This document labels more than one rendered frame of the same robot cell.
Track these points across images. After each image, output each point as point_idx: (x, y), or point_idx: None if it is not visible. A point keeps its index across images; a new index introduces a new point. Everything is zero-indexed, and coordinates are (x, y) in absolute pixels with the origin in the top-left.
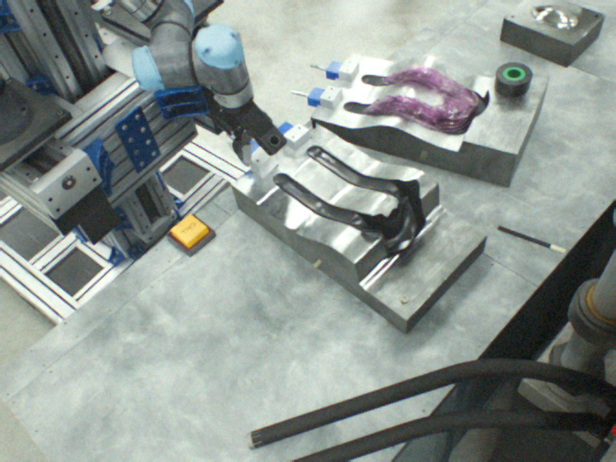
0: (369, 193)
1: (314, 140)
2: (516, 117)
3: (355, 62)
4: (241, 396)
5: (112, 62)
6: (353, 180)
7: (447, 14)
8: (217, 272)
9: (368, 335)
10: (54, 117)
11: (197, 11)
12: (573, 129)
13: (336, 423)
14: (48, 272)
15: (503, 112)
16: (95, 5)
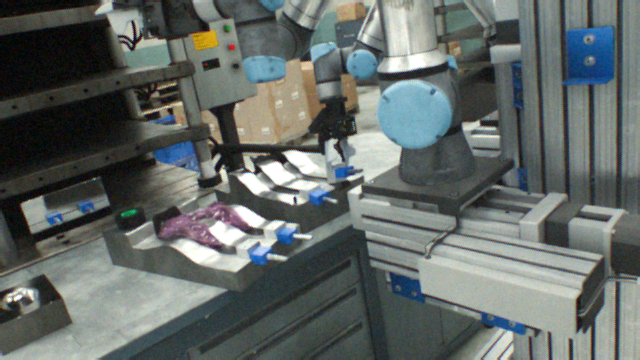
0: (269, 172)
1: (297, 196)
2: (151, 209)
3: (239, 246)
4: (360, 159)
5: (503, 188)
6: (277, 189)
7: (87, 358)
8: None
9: None
10: (489, 116)
11: (388, 171)
12: (105, 256)
13: (317, 161)
14: None
15: (155, 211)
16: (560, 195)
